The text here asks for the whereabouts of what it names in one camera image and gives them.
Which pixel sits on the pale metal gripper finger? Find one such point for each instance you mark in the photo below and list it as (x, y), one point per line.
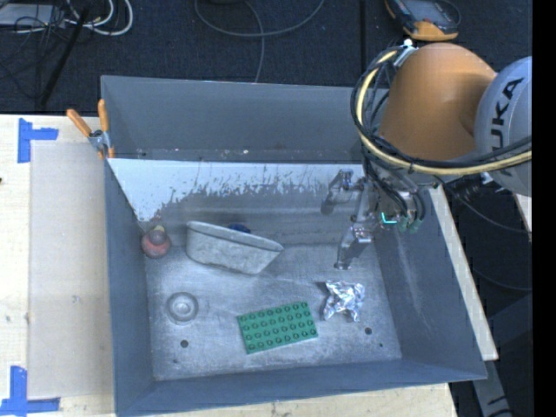
(351, 246)
(335, 191)

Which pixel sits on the crumpled silver foil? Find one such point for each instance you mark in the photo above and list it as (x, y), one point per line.
(344, 300)

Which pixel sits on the grey metal bin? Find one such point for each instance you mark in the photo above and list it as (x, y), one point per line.
(269, 189)

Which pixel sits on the small blue thing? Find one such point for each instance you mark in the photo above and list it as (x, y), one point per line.
(240, 227)

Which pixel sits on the dark green flat block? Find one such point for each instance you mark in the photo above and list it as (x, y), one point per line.
(277, 327)

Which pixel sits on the grey oblong tub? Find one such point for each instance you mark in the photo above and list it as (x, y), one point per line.
(230, 248)

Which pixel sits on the clear glass round lid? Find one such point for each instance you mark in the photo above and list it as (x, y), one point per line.
(182, 307)

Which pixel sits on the red round toy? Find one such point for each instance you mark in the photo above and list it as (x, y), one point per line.
(155, 242)

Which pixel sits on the pale wood flat board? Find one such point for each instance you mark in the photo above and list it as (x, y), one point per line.
(65, 267)

